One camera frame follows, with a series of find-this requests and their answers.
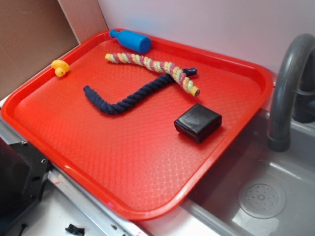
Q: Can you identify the red plastic tray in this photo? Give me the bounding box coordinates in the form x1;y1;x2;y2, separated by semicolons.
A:
1;31;273;221

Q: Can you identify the black wrapped block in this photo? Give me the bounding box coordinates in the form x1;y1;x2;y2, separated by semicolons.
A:
174;103;222;143

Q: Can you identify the blue plastic bottle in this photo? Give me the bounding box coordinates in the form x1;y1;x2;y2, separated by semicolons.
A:
109;29;152;54

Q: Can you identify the yellow rubber duck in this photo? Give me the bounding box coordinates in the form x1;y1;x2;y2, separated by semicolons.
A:
51;59;70;78

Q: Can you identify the grey toy sink basin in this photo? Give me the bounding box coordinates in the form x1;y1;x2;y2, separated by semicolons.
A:
141;98;315;236

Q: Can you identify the round sink drain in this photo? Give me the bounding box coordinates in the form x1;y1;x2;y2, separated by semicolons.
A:
238;181;286;219

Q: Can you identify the grey plastic faucet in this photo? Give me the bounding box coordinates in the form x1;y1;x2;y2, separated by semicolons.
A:
267;33;315;152

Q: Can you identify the small black tape scrap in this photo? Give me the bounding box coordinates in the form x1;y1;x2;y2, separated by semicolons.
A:
65;224;85;236

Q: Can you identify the brown cardboard panel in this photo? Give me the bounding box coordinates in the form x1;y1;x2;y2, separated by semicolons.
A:
0;0;108;99

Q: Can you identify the multicolored twisted rope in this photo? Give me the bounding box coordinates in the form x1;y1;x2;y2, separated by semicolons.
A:
105;52;200;97

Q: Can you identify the dark blue twisted rope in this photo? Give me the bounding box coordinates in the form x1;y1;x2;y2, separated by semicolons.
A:
83;67;198;116

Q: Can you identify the black metal mount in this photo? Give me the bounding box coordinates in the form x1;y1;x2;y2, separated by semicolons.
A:
0;139;51;235

